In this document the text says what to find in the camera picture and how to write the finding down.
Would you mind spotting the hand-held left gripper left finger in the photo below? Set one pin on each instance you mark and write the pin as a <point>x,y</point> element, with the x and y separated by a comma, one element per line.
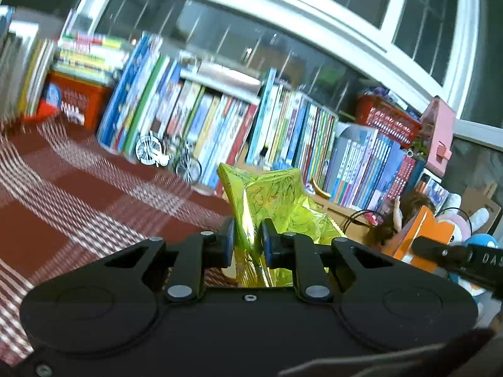
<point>229,243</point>

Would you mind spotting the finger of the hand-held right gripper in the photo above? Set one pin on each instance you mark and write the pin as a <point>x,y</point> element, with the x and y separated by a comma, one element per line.
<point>436,249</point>

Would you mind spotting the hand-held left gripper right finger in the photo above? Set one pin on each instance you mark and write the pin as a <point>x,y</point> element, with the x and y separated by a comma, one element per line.
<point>268,243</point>

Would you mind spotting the orange paper box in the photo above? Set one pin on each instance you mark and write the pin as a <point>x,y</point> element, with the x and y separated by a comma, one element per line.
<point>422,222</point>

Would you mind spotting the yellow gold foil bag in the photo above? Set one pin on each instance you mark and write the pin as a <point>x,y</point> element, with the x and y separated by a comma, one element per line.
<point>283,204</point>

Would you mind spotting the blue cat figure toy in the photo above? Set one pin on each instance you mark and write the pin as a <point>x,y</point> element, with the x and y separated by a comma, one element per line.
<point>483,238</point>

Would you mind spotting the pink white bunny plush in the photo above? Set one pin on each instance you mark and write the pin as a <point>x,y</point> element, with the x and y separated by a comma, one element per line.
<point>479,216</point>

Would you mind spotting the brown-haired doll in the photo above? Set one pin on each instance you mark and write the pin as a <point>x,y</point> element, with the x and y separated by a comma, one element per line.
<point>412,202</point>

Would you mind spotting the brown cardboard piece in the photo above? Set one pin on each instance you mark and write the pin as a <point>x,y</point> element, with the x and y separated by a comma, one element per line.
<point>477,200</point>

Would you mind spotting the pink house-shaped box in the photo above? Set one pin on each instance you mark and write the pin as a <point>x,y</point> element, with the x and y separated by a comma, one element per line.
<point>440,133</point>

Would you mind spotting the row of colourful upright books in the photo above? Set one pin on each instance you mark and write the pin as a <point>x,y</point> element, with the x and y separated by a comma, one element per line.
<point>275,125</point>

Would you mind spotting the miniature black bicycle model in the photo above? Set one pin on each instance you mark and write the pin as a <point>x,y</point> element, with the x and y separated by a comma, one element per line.
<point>149,151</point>

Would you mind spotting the red plastic basket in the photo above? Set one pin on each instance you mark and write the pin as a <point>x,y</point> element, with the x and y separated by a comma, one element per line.
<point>389,119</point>

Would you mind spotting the red white plaid blanket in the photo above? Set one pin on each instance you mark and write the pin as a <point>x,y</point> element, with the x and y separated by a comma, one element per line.
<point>59,204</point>

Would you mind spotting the red basket with blue sticker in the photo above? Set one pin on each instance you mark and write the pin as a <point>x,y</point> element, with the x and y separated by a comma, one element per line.
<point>90,98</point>

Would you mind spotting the stack of flat books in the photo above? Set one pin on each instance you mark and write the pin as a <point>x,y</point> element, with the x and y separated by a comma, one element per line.
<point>90,55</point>

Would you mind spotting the row of yellow-spined books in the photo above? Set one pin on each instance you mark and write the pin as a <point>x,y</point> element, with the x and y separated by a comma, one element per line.
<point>23,74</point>

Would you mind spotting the white window frame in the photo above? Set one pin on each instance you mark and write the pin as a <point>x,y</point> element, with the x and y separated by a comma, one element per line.
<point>275,0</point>

